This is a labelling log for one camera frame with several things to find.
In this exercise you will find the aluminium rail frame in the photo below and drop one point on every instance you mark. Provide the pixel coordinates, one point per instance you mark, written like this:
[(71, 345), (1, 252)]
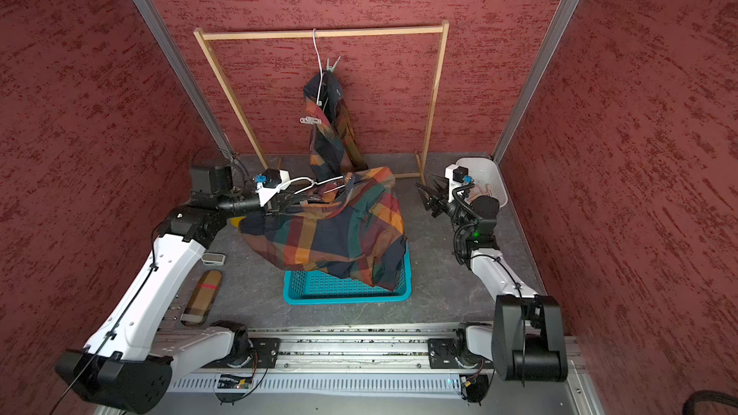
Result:
[(361, 360)]

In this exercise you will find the white clothespin on left shirt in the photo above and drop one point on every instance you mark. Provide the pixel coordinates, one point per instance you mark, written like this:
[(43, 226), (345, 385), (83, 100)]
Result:
[(310, 120)]

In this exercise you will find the small white box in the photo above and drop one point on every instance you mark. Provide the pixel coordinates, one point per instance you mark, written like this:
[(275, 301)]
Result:
[(213, 260)]

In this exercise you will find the white plastic tray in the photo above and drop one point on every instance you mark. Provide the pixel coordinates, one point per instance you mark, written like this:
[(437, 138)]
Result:
[(483, 170)]

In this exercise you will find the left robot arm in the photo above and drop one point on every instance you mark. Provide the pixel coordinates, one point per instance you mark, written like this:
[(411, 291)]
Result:
[(119, 366)]

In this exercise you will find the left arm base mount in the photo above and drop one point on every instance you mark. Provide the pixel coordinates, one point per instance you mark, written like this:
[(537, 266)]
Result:
[(259, 353)]

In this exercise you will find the teal plastic basket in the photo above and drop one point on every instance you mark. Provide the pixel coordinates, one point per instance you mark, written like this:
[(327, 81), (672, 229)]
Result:
[(318, 288)]

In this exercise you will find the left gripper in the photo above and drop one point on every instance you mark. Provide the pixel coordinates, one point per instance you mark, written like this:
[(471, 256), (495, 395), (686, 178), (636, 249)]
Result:
[(286, 201)]

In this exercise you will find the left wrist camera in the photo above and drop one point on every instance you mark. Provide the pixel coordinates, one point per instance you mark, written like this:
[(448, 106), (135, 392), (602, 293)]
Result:
[(270, 183)]

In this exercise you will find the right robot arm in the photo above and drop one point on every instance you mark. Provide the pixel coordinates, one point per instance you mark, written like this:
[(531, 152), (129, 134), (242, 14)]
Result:
[(525, 342)]

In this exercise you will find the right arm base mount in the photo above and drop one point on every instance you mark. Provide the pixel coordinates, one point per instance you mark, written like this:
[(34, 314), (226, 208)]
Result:
[(451, 354)]

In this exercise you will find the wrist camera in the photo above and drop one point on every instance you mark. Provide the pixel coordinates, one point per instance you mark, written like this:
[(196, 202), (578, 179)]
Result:
[(457, 177), (270, 183)]

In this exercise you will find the yellow pen cup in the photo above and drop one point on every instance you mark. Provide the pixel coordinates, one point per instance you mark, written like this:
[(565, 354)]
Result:
[(236, 221)]

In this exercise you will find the grey clothespin on left hanger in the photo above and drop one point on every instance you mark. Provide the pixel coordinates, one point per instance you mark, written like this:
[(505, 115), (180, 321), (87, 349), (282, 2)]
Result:
[(331, 67)]

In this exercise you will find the clothespins in tray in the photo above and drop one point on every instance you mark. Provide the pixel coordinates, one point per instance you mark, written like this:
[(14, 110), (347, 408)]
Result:
[(487, 189)]

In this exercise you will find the plaid shirt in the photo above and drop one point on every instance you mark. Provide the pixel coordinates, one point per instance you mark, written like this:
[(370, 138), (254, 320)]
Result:
[(355, 231), (333, 149)]

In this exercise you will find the wooden clothes rack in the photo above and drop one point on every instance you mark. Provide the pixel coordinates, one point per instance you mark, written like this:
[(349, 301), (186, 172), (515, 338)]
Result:
[(205, 39)]

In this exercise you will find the white wire hanger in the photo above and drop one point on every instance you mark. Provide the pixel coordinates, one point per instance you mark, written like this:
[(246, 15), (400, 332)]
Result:
[(318, 94), (310, 183)]

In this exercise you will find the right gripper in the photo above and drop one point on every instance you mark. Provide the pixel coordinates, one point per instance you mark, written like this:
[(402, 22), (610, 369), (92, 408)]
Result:
[(430, 204)]

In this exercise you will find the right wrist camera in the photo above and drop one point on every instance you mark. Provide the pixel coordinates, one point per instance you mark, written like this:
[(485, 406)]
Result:
[(457, 177)]

